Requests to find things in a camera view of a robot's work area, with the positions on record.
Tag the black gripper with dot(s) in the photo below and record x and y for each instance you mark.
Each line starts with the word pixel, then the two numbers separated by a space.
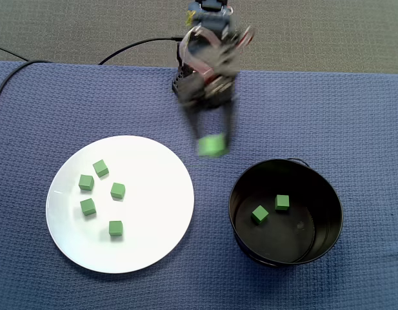
pixel 215 103

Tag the green cube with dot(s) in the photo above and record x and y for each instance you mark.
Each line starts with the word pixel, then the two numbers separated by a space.
pixel 117 190
pixel 88 207
pixel 282 203
pixel 100 168
pixel 260 215
pixel 86 182
pixel 213 146
pixel 115 228

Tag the black robot arm with stickers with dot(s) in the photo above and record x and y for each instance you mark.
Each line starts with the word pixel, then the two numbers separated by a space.
pixel 179 84

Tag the white round plate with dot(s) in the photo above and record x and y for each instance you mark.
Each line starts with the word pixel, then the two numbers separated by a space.
pixel 153 210

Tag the black metal bucket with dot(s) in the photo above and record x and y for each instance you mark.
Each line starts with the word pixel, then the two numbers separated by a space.
pixel 282 245

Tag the blue woven table cloth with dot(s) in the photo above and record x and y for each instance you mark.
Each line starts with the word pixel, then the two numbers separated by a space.
pixel 363 129

